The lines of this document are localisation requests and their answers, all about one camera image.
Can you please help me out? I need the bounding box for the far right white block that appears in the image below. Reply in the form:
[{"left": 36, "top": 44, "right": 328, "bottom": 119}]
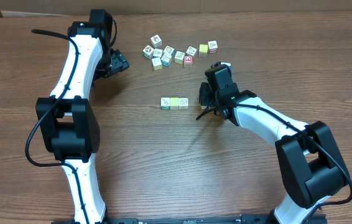
[{"left": 208, "top": 40, "right": 218, "bottom": 54}]

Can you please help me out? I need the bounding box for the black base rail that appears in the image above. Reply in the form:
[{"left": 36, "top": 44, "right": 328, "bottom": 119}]
[{"left": 51, "top": 213, "right": 328, "bottom": 224}]

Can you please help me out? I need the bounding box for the letter L wooden block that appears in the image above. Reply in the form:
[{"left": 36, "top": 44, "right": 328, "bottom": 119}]
[{"left": 170, "top": 98, "right": 180, "bottom": 110}]

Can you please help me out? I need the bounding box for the cardboard panel at back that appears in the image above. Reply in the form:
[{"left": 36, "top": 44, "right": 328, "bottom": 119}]
[{"left": 0, "top": 0, "right": 352, "bottom": 16}]

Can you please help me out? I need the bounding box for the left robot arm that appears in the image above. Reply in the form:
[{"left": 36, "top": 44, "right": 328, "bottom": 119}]
[{"left": 32, "top": 9, "right": 129, "bottom": 223}]

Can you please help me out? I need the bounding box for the ice cream wooden block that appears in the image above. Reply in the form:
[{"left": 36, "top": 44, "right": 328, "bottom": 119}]
[{"left": 153, "top": 49, "right": 163, "bottom": 58}]

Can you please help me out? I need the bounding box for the top red picture block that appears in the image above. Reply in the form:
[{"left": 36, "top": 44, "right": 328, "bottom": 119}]
[{"left": 151, "top": 34, "right": 162, "bottom": 49}]

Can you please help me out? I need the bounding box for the white tilted picture block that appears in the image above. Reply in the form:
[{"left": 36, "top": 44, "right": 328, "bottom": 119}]
[{"left": 186, "top": 46, "right": 197, "bottom": 57}]

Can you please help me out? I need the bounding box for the white wooden block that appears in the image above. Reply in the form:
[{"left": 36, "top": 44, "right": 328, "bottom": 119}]
[{"left": 178, "top": 98, "right": 188, "bottom": 110}]

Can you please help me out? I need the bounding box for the green sided wooden block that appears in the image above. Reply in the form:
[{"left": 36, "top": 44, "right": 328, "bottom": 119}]
[{"left": 160, "top": 98, "right": 170, "bottom": 110}]

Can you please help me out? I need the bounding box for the yellow top wooden block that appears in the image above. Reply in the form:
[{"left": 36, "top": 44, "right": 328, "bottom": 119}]
[{"left": 198, "top": 44, "right": 208, "bottom": 57}]

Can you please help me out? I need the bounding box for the sailboat blue wooden block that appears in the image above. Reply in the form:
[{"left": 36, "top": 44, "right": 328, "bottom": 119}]
[{"left": 161, "top": 54, "right": 172, "bottom": 67}]

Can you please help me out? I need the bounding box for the blue sided picture block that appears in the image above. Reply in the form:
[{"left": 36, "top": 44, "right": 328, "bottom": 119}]
[{"left": 164, "top": 45, "right": 175, "bottom": 57}]

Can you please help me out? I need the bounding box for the soccer ball wooden block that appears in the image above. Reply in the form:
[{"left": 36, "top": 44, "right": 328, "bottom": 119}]
[{"left": 142, "top": 45, "right": 154, "bottom": 59}]

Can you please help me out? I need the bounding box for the red face wooden block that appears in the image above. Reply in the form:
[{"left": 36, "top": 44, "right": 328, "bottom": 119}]
[{"left": 183, "top": 55, "right": 193, "bottom": 68}]

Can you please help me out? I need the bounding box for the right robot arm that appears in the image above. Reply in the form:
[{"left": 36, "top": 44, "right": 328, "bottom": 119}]
[{"left": 199, "top": 62, "right": 352, "bottom": 223}]

